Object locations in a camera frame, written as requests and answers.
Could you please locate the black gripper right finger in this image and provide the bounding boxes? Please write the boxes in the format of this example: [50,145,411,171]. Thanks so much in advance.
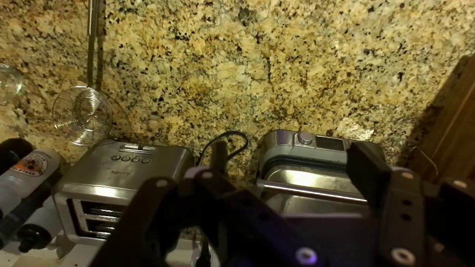
[346,139,475,267]

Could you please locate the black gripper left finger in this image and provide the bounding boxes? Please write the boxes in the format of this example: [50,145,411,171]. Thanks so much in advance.
[91,139,324,267]

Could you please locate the large wooden cutting board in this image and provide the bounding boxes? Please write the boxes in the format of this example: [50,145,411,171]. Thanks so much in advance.
[398,52,475,185]

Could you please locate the stainless steel toaster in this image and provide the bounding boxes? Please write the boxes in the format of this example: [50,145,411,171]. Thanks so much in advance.
[50,138,196,245]

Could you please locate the clear glass cup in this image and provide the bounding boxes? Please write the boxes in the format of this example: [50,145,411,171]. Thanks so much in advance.
[50,84,114,148]

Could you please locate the white bottle black cap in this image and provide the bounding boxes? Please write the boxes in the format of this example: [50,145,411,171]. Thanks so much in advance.
[16,197,64,255]

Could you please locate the clear drinking glass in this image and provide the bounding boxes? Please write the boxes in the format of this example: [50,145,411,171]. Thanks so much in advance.
[0,62,28,108]

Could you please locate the black power cord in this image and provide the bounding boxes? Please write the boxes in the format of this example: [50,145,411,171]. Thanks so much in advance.
[196,129,251,168]

